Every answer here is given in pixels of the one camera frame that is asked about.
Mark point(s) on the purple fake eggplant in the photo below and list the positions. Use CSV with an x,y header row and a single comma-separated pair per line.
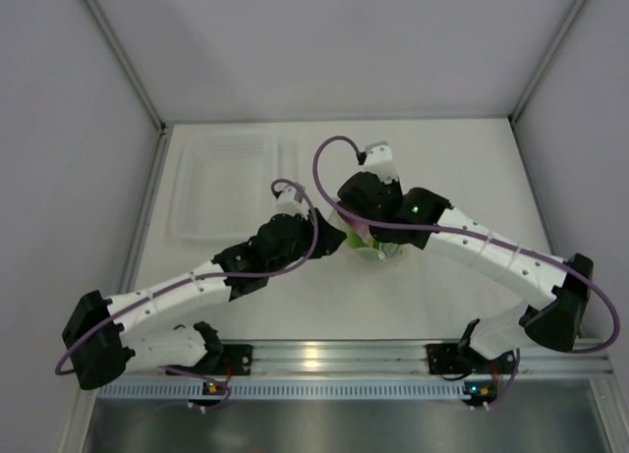
x,y
360,229

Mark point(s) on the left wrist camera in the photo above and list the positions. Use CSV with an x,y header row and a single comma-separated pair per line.
x,y
290,200

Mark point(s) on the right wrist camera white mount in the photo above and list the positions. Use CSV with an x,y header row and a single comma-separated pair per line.
x,y
379,161

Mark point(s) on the white slotted cable duct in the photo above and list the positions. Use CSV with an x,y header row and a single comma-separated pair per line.
x,y
197,390

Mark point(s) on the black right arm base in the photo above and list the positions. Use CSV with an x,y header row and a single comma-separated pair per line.
x,y
450,361

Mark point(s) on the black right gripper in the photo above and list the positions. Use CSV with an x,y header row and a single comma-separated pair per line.
x,y
395,186

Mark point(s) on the aluminium front rail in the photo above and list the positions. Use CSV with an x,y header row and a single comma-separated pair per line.
x,y
405,357

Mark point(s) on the green fake lettuce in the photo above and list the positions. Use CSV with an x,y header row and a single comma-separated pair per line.
x,y
355,242

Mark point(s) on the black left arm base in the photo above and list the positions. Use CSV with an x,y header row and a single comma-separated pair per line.
x,y
235,359

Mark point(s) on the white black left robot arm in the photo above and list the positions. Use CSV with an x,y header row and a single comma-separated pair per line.
x,y
106,337

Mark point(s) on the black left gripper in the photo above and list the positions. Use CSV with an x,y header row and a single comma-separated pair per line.
x,y
329,239

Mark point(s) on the clear polka dot zip bag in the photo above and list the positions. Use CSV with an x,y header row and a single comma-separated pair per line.
x,y
386,251

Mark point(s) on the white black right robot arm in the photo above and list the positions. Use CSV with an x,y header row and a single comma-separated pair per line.
x,y
553,292

